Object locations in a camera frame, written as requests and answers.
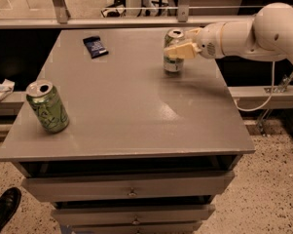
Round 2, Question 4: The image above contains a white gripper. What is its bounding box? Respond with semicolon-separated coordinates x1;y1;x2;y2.
164;22;224;59

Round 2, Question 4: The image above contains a white green 7up can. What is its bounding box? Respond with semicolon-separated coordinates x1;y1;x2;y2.
164;28;185;73

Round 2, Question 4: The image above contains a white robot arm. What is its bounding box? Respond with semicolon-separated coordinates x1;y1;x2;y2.
164;3;293;65

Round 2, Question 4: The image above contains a green soda can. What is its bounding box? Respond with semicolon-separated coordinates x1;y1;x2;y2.
26;80;69;134

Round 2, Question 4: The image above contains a dark blue snack packet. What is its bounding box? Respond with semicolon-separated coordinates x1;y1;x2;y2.
83;36;109;59

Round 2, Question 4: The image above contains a grey drawer cabinet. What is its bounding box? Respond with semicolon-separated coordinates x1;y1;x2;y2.
0;26;256;234

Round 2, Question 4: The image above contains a grey metal railing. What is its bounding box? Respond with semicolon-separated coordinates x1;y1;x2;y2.
0;0;293;30

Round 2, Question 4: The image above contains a top grey drawer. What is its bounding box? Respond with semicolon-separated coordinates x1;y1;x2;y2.
22;171;235;202

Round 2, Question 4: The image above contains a grey drawer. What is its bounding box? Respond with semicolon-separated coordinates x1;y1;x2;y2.
72;221;201;234
52;205;215;226
22;171;235;202

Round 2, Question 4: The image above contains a middle grey drawer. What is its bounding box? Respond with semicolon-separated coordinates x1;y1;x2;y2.
52;205;215;226

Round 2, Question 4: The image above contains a bottom grey drawer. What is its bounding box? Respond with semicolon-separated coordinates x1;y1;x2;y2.
72;221;201;234

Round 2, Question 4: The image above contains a white folded cloth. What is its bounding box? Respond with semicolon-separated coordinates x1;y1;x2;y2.
0;79;15;101

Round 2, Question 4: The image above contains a black leather shoe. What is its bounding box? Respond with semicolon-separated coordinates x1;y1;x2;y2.
0;187;21;233

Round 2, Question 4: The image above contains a white cable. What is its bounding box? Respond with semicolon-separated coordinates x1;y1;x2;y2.
233;60;276;113

